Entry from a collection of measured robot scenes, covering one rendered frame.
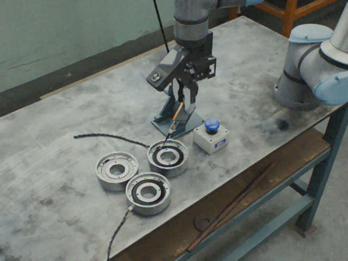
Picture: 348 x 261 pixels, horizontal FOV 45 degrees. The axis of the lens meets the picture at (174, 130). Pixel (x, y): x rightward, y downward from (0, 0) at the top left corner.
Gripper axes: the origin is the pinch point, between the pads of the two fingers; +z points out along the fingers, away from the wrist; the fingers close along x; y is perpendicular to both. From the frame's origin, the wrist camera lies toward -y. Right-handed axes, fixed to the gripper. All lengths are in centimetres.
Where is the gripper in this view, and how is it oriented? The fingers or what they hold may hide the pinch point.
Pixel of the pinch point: (182, 107)
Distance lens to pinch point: 105.7
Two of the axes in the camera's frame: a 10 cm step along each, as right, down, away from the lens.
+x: -5.8, -5.4, 6.1
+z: 0.1, 7.4, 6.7
